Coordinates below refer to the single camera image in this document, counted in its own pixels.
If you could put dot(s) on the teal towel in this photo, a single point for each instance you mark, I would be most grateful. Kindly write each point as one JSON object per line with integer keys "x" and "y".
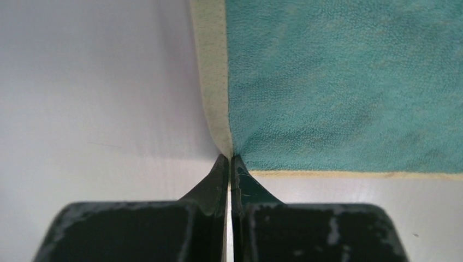
{"x": 333, "y": 88}

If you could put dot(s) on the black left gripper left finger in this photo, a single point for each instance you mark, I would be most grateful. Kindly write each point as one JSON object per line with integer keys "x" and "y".
{"x": 207, "y": 227}

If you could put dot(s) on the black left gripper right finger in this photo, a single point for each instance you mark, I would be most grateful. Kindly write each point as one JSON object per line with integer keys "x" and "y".
{"x": 245, "y": 190}

